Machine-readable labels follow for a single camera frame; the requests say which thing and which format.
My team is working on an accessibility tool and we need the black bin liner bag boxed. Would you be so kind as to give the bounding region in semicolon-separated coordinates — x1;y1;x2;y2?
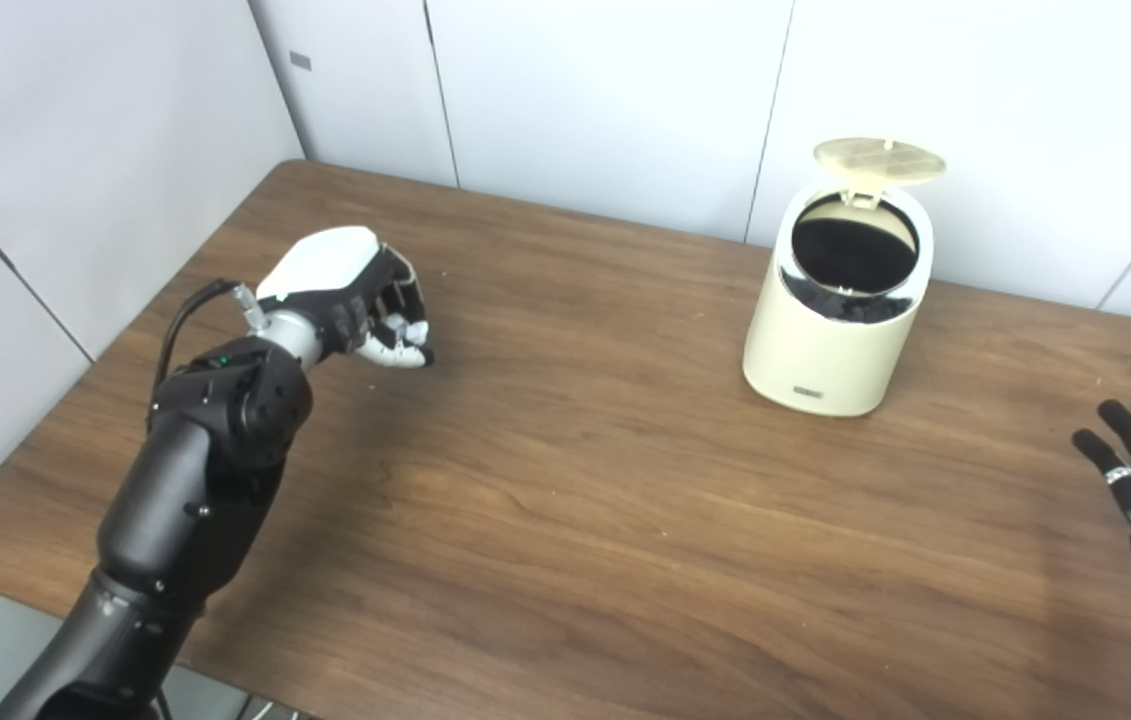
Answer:
780;195;923;323

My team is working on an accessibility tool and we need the round cream bin lid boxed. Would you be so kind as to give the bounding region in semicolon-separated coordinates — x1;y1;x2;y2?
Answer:
813;137;947;209

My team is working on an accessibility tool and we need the cream-colored trash bin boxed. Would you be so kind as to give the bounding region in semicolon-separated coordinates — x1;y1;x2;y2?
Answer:
742;137;947;418

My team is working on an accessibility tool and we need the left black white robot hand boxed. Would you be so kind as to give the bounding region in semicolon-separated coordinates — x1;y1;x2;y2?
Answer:
255;226;436;371

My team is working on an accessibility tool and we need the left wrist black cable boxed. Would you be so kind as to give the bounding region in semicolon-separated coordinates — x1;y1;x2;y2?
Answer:
151;279;261;401

